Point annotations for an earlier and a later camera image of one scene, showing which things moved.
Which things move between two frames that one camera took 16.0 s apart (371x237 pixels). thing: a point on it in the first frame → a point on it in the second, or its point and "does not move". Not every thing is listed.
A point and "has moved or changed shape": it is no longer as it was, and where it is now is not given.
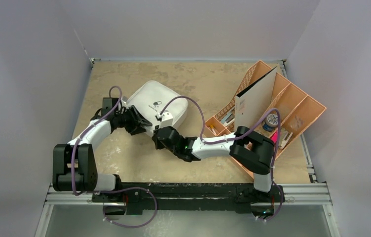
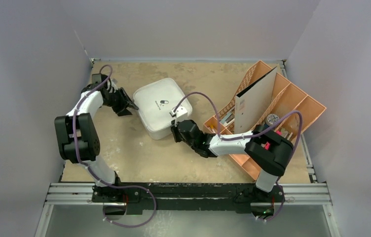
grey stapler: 228,119 does not move
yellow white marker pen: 212,127 does not move
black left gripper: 137,122 → 120,93
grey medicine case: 151,98 has moved or changed shape
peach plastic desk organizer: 293,112 does not move
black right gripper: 159,135 → 179,127
